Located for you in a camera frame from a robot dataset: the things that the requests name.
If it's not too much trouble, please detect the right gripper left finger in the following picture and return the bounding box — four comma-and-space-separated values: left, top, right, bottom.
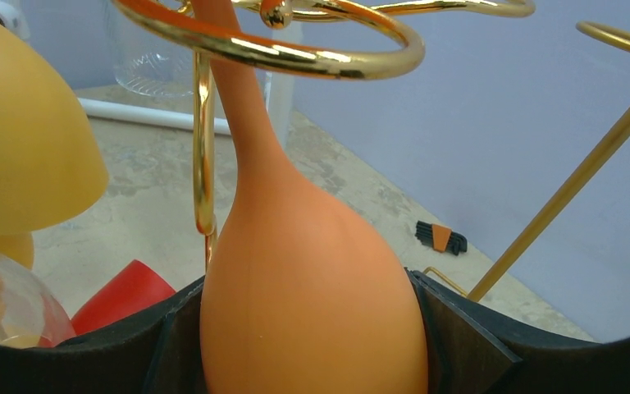
0, 278, 208, 393

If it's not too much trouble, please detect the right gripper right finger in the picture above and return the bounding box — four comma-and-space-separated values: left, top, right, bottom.
409, 271, 630, 393

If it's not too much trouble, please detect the red goblet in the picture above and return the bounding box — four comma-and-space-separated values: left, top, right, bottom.
71, 259, 176, 336

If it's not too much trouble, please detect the orange goblet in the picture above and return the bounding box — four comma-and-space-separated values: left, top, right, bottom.
189, 0, 430, 394

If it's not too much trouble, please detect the clear wine glass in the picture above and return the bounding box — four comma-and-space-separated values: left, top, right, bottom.
0, 254, 75, 349
102, 1, 193, 98

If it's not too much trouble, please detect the yellow goblet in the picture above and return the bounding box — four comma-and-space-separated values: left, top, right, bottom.
0, 232, 34, 269
0, 25, 108, 235

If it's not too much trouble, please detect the gold scroll wine glass rack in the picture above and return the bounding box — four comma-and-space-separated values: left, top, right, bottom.
114, 1, 536, 261

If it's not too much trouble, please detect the gold rectangular wire rack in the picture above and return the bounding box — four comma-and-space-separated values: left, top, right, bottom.
423, 21, 630, 302

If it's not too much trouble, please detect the small orange black object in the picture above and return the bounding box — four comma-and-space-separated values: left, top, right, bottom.
415, 221, 468, 256

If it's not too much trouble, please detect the white PVC pipe assembly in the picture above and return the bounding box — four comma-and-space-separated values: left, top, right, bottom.
0, 0, 299, 148

